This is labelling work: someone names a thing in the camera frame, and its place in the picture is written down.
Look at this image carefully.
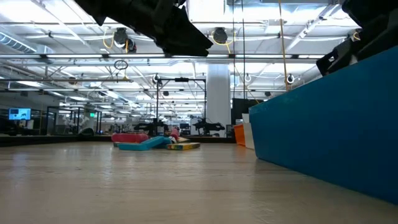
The teal plastic tray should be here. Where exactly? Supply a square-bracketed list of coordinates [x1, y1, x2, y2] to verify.
[248, 45, 398, 205]

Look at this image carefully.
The ceiling cable reel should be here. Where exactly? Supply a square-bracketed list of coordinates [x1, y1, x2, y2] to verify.
[212, 27, 229, 45]
[113, 27, 137, 54]

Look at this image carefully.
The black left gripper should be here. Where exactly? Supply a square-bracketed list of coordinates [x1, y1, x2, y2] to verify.
[74, 0, 214, 57]

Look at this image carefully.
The blue lit computer monitor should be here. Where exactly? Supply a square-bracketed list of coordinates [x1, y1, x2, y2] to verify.
[8, 108, 32, 121]

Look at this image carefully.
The black cabinet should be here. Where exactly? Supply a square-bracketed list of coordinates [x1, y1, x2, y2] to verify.
[231, 98, 265, 126]

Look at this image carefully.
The yellow hanging cable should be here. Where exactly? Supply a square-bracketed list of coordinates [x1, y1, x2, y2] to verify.
[277, 0, 290, 91]

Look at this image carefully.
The white plastic tray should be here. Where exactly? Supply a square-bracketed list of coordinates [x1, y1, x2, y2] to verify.
[241, 113, 256, 151]

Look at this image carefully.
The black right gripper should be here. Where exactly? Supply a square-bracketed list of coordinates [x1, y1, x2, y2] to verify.
[316, 0, 398, 77]

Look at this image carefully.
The orange plastic tray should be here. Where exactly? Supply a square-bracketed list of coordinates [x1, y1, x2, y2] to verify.
[233, 123, 246, 147]

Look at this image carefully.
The black hanging cable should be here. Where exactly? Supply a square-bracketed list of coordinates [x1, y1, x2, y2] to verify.
[231, 0, 247, 100]

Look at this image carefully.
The black gantry frame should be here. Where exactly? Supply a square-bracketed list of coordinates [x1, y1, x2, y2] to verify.
[155, 77, 207, 136]

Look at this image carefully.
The black glass enclosure frame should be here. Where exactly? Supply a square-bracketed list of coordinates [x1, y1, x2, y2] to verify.
[45, 106, 103, 136]

